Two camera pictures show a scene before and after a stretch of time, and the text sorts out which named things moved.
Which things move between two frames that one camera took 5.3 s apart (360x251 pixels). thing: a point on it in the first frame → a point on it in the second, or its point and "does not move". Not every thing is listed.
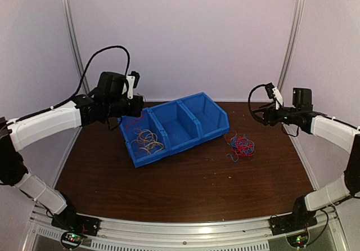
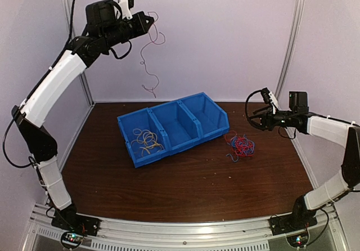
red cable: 135,120 → 156,30
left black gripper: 138,104 → 143,29
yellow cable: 146,140 does not move
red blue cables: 240,146 does not move
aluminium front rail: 252,234 does not move
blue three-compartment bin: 164,129 does not move
